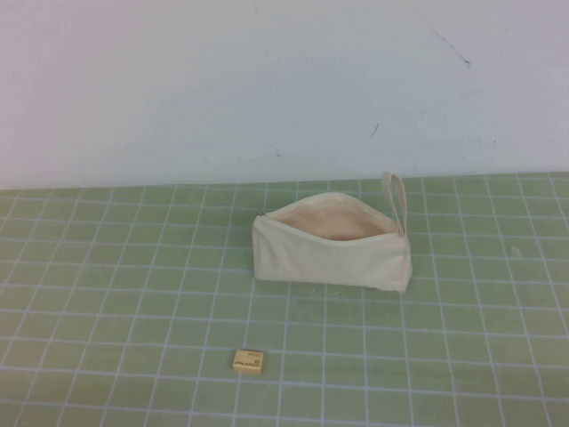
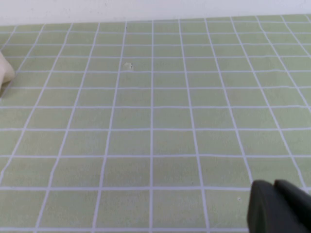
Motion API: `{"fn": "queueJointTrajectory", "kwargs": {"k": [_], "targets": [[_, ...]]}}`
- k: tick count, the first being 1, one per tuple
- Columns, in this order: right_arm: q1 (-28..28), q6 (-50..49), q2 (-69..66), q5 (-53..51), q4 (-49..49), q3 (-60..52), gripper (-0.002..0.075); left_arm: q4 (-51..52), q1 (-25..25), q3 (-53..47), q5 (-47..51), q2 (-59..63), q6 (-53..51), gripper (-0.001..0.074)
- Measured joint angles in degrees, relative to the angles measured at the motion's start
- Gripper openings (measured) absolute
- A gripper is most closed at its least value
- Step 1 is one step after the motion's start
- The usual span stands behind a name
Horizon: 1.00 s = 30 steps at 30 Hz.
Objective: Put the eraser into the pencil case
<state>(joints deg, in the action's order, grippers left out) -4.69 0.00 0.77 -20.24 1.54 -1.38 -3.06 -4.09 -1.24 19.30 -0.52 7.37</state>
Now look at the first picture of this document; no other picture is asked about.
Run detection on cream fabric pencil case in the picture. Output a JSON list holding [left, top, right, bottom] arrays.
[[251, 171, 411, 294]]

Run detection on small yellow eraser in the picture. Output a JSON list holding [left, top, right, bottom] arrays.
[[231, 349, 264, 374]]

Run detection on green grid tablecloth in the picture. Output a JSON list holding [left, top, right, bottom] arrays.
[[0, 171, 569, 427]]

